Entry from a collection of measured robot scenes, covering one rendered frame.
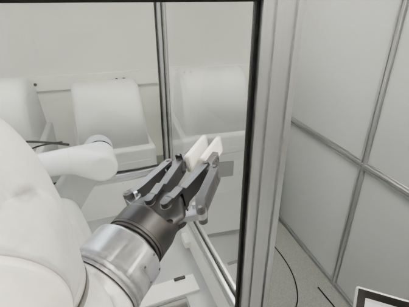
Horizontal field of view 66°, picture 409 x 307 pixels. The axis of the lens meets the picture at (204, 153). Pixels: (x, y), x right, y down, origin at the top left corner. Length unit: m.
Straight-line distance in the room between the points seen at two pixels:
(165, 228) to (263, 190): 0.34
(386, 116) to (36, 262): 1.93
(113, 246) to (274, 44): 0.41
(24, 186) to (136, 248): 0.18
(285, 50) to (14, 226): 0.50
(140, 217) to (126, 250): 0.05
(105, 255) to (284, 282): 2.38
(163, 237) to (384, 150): 1.77
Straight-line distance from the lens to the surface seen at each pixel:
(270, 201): 0.71
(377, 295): 1.10
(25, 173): 0.20
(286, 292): 2.62
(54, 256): 0.19
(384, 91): 2.00
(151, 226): 0.37
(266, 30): 0.57
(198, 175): 0.46
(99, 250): 0.35
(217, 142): 0.52
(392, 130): 1.99
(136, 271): 0.35
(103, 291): 0.32
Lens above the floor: 1.95
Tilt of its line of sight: 26 degrees down
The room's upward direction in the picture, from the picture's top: straight up
